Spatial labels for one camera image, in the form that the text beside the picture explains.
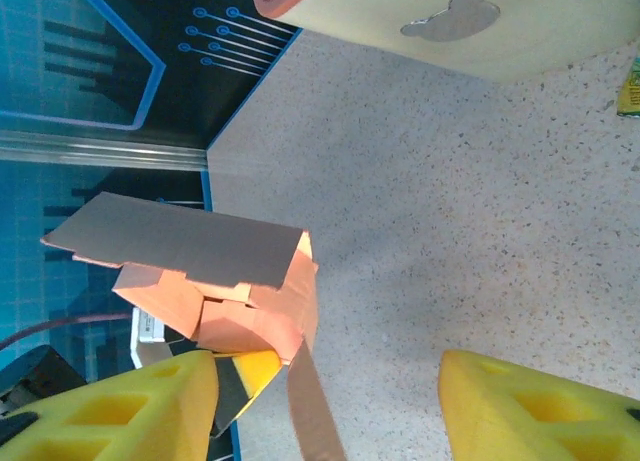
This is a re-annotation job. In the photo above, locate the aluminium frame post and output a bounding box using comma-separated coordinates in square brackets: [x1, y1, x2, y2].
[0, 130, 211, 172]

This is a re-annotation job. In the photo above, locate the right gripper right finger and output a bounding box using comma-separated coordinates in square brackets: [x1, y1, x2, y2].
[438, 349, 640, 461]

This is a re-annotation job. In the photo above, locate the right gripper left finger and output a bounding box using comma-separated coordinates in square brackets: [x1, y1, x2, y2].
[0, 349, 220, 461]

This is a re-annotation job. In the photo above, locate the pink paper box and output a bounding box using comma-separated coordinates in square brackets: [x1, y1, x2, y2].
[39, 190, 347, 461]

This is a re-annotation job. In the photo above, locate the green candy bag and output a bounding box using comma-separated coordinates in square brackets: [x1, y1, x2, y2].
[615, 55, 640, 118]

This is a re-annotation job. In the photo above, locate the cream knife block pink top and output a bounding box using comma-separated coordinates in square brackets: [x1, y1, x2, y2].
[251, 0, 640, 85]

